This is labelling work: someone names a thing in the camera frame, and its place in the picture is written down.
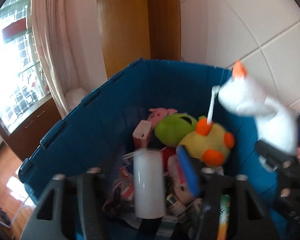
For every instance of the white goose plush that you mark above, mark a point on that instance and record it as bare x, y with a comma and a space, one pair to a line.
242, 95

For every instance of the yellow green duck plush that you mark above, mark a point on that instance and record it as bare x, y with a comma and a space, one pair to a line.
210, 143

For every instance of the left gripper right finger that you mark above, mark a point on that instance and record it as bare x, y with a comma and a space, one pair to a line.
248, 217

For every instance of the pink sheer curtain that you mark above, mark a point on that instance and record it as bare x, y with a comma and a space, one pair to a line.
68, 42

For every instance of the pink pig plush in crate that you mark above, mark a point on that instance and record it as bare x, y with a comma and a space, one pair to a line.
158, 114

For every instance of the blue plastic storage crate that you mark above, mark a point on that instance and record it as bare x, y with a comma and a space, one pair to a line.
99, 131

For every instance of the wooden window cabinet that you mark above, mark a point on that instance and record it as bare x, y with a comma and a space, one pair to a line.
25, 139

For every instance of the green frog plush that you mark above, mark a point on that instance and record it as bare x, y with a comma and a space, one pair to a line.
173, 128

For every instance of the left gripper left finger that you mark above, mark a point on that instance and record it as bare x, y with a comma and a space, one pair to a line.
69, 208

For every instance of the white lint roller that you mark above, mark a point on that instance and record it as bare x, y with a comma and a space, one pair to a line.
149, 184

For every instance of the green medicine box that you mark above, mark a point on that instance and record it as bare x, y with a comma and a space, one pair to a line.
224, 213

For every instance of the red white small box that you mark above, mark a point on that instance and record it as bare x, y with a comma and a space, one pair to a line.
142, 134

